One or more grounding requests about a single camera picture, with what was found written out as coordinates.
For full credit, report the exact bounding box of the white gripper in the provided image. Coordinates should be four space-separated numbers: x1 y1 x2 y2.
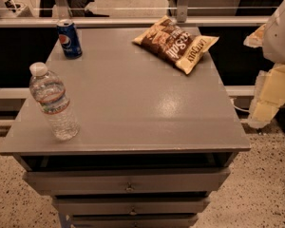
243 0 285 128

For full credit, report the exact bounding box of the brown chip bag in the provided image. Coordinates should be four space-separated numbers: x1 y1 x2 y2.
133 15 219 75

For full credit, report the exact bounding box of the clear plastic water bottle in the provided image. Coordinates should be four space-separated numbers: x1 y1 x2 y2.
29 62 80 141

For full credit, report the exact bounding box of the grey drawer cabinet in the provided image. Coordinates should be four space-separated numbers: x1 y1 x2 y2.
0 27 252 228

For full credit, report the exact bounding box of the middle grey drawer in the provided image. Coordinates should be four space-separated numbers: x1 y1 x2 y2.
53 197 210 216

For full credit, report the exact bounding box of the grey drawer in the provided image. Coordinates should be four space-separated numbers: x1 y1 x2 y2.
71 215 198 228
53 197 210 216
23 167 230 196

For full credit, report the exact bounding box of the blue pepsi can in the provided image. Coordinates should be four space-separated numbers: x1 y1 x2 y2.
57 19 83 59

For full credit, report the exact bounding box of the top grey drawer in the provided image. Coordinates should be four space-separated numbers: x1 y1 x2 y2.
23 167 230 196

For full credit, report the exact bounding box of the bottom grey drawer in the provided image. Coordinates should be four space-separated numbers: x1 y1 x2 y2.
71 215 198 228

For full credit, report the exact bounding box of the white cable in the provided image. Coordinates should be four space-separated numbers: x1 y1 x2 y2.
231 99 251 114

